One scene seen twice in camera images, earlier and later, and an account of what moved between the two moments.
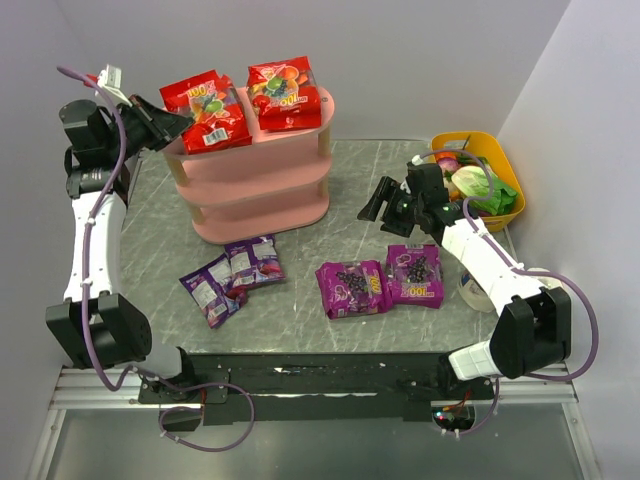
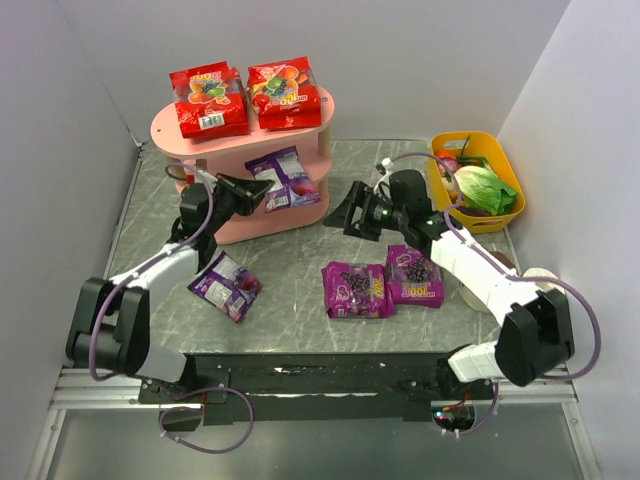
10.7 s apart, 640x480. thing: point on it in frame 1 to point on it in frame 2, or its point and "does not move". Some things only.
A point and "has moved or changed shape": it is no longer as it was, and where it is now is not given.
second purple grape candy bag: (415, 276) does not move
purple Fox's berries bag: (215, 293) has moved or changed shape
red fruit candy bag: (213, 103) has moved or changed shape
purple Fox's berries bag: (254, 261) to (291, 185)
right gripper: (392, 206) to (363, 211)
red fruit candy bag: (285, 94) does not move
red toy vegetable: (448, 162) does not move
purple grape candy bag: (353, 288) does not move
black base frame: (260, 388) does not move
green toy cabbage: (472, 181) does not move
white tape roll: (473, 295) does not move
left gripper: (148, 120) to (235, 191)
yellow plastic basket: (479, 144) does not move
